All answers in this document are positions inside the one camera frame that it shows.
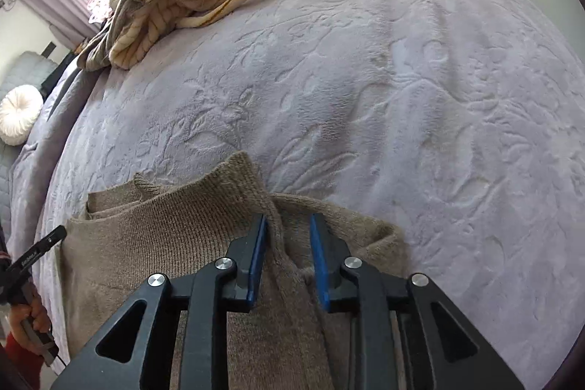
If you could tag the pink clothes hangers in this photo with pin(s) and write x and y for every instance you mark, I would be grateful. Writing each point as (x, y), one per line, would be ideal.
(100, 4)

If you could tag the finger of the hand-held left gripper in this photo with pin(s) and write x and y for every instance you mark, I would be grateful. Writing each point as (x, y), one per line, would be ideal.
(39, 250)

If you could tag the bed with white quilt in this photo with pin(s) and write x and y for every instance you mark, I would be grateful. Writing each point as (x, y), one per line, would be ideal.
(388, 97)

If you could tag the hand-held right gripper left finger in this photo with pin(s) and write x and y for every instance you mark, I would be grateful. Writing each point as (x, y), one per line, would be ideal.
(256, 264)

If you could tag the person's left forearm red sleeve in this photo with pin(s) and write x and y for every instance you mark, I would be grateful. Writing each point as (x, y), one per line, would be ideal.
(18, 365)

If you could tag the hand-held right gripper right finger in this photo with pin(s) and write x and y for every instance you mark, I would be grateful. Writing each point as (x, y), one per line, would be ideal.
(320, 271)

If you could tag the person's left hand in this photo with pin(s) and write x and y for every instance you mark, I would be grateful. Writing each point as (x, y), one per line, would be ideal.
(25, 326)

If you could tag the brown knit sweater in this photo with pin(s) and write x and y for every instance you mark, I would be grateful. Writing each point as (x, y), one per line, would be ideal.
(160, 234)

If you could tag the white round pillow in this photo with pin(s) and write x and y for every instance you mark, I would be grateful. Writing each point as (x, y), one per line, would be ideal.
(18, 112)

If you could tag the grey knit garment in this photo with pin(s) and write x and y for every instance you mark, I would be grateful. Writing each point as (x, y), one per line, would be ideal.
(98, 47)

